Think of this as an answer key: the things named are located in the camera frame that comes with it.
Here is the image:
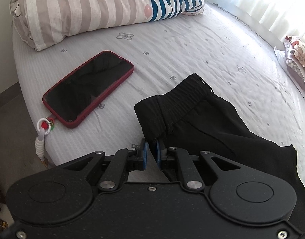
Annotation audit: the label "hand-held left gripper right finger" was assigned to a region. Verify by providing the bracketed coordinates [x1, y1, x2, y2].
[156, 139, 243, 193]

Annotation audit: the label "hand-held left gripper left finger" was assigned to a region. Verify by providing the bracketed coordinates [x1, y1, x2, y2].
[60, 139, 150, 193]

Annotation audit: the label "black pants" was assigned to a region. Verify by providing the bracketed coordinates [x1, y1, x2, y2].
[134, 73, 305, 229]

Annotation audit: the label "smartphone in red case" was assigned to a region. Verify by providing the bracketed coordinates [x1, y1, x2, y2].
[42, 50, 135, 129]

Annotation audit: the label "bed with white patterned sheet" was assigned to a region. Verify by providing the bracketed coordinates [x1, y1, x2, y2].
[12, 2, 305, 172]

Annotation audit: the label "striped quilt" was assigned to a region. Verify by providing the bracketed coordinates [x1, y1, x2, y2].
[9, 0, 205, 52]

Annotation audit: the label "white and purple pillow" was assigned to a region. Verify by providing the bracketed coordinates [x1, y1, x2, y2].
[274, 45, 305, 97]

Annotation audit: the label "floral pillow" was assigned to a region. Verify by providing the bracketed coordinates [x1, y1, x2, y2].
[284, 35, 305, 74]

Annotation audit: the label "white sheer curtain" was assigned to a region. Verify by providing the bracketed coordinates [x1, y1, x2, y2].
[217, 0, 305, 46]

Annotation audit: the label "white phone strap with beads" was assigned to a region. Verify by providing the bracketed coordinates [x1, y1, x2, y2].
[35, 117, 55, 161]

